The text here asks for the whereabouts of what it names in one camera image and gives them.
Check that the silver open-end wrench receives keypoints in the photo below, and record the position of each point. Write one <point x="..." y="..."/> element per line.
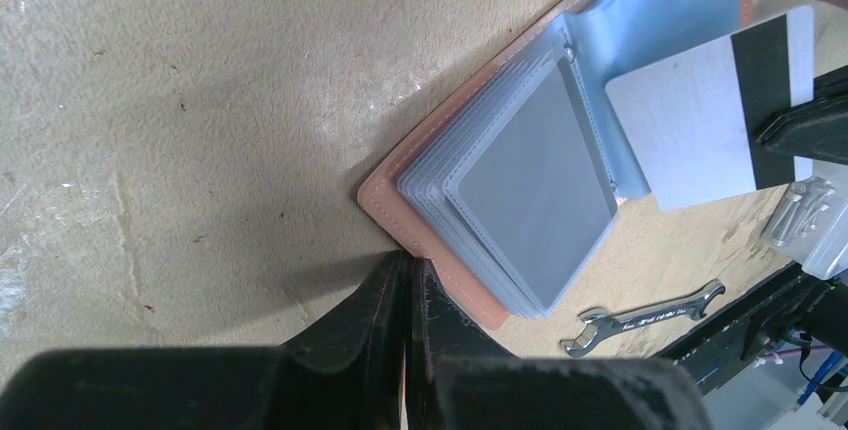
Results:
<point x="600" y="324"/>

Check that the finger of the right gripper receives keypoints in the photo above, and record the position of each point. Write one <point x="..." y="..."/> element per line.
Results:
<point x="816" y="129"/>

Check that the clear plastic screw box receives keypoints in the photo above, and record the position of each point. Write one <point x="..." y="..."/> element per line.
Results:
<point x="809" y="226"/>

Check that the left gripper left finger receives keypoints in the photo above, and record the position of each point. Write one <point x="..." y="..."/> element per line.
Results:
<point x="341" y="372"/>

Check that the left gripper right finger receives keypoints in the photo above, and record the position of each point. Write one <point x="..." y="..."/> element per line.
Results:
<point x="458" y="377"/>

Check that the white card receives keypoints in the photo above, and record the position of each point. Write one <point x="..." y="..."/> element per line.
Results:
<point x="691" y="119"/>

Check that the brown leather card holder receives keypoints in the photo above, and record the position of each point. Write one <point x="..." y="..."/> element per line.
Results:
<point x="602" y="40"/>

